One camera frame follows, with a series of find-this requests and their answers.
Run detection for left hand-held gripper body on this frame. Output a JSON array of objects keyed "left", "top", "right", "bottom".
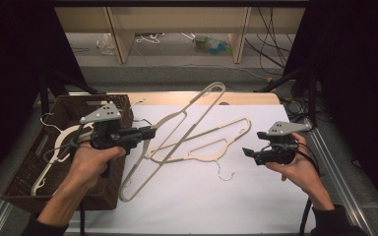
[{"left": 79, "top": 101, "right": 136, "bottom": 155}]

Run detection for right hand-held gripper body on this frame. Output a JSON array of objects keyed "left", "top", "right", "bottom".
[{"left": 253, "top": 121, "right": 312, "bottom": 166}]

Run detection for beige plastic clothes hanger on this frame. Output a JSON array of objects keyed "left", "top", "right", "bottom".
[
  {"left": 30, "top": 112, "right": 96, "bottom": 197},
  {"left": 117, "top": 82, "right": 226, "bottom": 203},
  {"left": 145, "top": 116, "right": 253, "bottom": 182}
]

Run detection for brown woven basket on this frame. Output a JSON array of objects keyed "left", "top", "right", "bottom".
[{"left": 1, "top": 93, "right": 135, "bottom": 211}]

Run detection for person's right hand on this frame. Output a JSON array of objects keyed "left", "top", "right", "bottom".
[{"left": 265, "top": 132, "right": 327, "bottom": 199}]

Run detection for person's left hand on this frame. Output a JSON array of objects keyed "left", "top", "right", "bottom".
[{"left": 67, "top": 138, "right": 127, "bottom": 191}]

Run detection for black metal stand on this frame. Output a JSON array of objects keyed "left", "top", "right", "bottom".
[
  {"left": 254, "top": 63, "right": 321, "bottom": 127},
  {"left": 38, "top": 67, "right": 101, "bottom": 116}
]

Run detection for white table cover sheet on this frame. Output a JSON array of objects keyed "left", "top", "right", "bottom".
[{"left": 64, "top": 103, "right": 317, "bottom": 234}]

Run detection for clear plastic bag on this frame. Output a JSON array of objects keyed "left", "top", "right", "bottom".
[{"left": 94, "top": 32, "right": 116, "bottom": 56}]

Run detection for green and blue packet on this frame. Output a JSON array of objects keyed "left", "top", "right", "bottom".
[{"left": 192, "top": 33, "right": 233, "bottom": 56}]

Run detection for black curtain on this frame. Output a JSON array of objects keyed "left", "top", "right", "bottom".
[
  {"left": 0, "top": 0, "right": 88, "bottom": 195},
  {"left": 283, "top": 0, "right": 378, "bottom": 210}
]

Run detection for light wooden shelf unit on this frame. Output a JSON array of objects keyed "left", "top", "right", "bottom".
[{"left": 53, "top": 6, "right": 307, "bottom": 65}]

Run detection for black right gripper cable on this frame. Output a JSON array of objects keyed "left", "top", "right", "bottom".
[{"left": 269, "top": 141, "right": 321, "bottom": 236}]

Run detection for black hanging cables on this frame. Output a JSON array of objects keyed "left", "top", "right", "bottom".
[{"left": 244, "top": 6, "right": 298, "bottom": 78}]

